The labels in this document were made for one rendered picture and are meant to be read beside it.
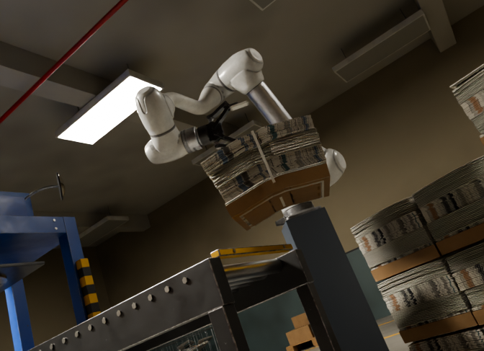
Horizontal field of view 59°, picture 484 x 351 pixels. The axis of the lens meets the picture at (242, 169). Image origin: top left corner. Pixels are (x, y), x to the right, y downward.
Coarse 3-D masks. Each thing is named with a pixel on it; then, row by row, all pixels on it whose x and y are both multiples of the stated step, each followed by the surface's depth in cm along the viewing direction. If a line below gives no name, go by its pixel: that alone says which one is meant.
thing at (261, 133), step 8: (248, 136) 144; (256, 136) 143; (264, 136) 143; (248, 144) 143; (264, 144) 143; (256, 152) 142; (264, 152) 141; (256, 160) 141; (272, 160) 141; (264, 168) 140; (272, 168) 140; (264, 176) 140; (280, 192) 139; (280, 200) 147; (288, 200) 152; (280, 208) 158
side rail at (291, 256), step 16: (288, 256) 150; (288, 272) 149; (304, 272) 146; (240, 288) 159; (256, 288) 155; (272, 288) 152; (288, 288) 149; (240, 304) 158; (256, 304) 155; (208, 320) 165; (160, 336) 177; (176, 336) 172
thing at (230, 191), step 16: (240, 144) 143; (208, 160) 144; (224, 160) 143; (240, 160) 142; (208, 176) 144; (224, 176) 142; (240, 176) 141; (256, 176) 140; (224, 192) 141; (240, 192) 140; (256, 208) 141; (272, 208) 152; (240, 224) 150; (256, 224) 161
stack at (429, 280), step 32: (480, 160) 131; (416, 192) 147; (448, 192) 139; (480, 192) 132; (384, 224) 157; (416, 224) 148; (448, 224) 140; (384, 256) 159; (448, 256) 145; (480, 256) 132; (384, 288) 159; (416, 288) 149; (448, 288) 140; (480, 288) 133; (416, 320) 150
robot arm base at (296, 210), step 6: (300, 204) 206; (306, 204) 206; (312, 204) 209; (288, 210) 207; (294, 210) 205; (300, 210) 205; (306, 210) 204; (312, 210) 204; (288, 216) 207; (294, 216) 203; (276, 222) 209; (282, 222) 209
